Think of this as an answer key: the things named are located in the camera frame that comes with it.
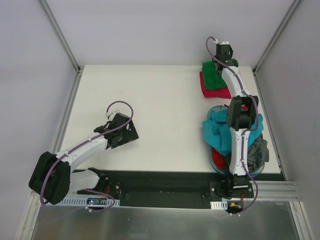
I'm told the green t shirt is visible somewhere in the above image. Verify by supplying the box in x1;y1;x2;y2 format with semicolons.
202;58;227;91

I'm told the right aluminium frame post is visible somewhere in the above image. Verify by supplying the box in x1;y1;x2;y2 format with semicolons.
252;0;303;76

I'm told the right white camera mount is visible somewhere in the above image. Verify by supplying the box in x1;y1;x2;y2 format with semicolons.
213;39;230;45

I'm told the grey t shirt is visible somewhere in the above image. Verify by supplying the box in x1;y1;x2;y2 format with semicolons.
247;133;270;173

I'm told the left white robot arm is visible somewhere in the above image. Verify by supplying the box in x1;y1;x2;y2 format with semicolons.
28;111;139;205

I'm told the right white cable duct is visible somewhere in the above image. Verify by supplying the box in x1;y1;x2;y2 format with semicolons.
210;200;228;211

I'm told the left aluminium frame post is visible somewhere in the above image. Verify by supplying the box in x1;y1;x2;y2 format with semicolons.
37;0;82;74

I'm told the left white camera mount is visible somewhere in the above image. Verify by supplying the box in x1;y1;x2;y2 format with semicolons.
105;110;120;119

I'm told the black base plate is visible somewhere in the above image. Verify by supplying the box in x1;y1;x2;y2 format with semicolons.
47;167;287;208

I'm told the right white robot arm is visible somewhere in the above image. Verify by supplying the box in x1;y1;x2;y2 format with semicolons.
213;41;259;200

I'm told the turquoise t shirt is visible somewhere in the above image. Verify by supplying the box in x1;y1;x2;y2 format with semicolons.
201;109;265;156

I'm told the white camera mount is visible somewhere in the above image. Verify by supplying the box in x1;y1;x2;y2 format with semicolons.
105;110;120;119
213;39;230;45

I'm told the red t shirt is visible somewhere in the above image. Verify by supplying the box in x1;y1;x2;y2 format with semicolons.
207;105;250;176

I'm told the folded pink t shirt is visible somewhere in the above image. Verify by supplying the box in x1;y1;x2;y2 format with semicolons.
199;71;241;99

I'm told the aluminium frame post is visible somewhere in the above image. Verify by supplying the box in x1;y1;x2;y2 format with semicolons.
37;0;82;74
252;0;303;76

